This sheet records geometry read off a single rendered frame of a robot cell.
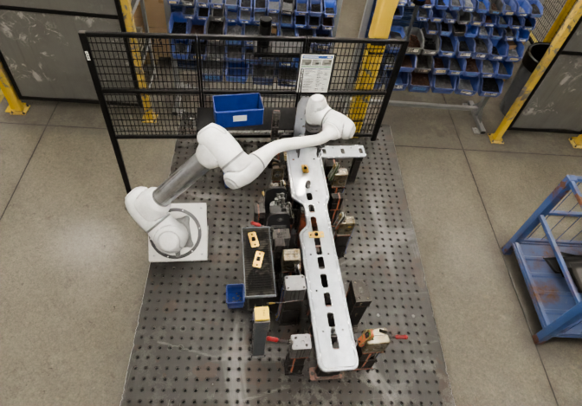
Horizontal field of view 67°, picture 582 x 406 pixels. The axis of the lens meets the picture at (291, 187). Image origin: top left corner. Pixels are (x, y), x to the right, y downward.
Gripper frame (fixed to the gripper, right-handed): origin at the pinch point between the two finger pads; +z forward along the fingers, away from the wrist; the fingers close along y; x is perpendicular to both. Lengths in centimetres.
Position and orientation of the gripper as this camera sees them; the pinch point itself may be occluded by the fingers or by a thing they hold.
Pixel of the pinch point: (307, 153)
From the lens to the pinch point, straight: 255.4
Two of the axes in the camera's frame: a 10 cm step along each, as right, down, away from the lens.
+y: 9.9, -0.3, 1.4
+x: -1.1, -7.7, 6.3
